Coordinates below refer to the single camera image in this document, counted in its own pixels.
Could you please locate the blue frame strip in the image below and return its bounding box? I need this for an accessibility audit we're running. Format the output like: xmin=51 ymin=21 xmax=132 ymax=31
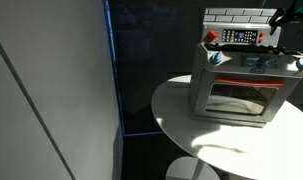
xmin=102 ymin=0 xmax=165 ymax=138

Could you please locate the black stove keypad panel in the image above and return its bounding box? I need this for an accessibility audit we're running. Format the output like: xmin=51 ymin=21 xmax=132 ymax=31
xmin=221 ymin=28 xmax=259 ymax=44

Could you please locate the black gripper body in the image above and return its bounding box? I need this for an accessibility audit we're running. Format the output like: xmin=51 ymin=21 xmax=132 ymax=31
xmin=282 ymin=8 xmax=303 ymax=25

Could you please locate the teal gripper mount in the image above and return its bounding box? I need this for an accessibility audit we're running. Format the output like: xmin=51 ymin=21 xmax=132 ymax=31
xmin=290 ymin=0 xmax=303 ymax=14

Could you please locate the white partition panel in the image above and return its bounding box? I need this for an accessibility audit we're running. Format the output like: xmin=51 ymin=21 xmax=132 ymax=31
xmin=0 ymin=0 xmax=124 ymax=180

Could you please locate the white table pedestal base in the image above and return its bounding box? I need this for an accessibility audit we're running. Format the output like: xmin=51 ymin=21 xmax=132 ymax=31
xmin=165 ymin=156 xmax=221 ymax=180

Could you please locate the grey toy stove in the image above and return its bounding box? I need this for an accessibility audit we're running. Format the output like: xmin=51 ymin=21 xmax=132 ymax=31
xmin=188 ymin=7 xmax=303 ymax=129

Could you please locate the orange oven door handle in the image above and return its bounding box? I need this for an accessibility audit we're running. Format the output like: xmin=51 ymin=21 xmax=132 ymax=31
xmin=214 ymin=76 xmax=286 ymax=88

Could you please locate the red round stove knob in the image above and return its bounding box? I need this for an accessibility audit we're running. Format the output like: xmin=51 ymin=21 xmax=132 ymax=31
xmin=204 ymin=29 xmax=219 ymax=44

